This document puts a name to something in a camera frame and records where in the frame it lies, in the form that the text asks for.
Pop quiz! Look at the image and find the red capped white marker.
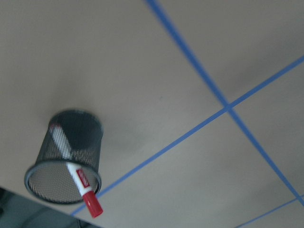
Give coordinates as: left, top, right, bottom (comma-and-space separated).
49, 124, 103, 218

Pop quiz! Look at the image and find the near black mesh pen cup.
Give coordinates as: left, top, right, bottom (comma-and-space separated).
24, 109, 104, 205

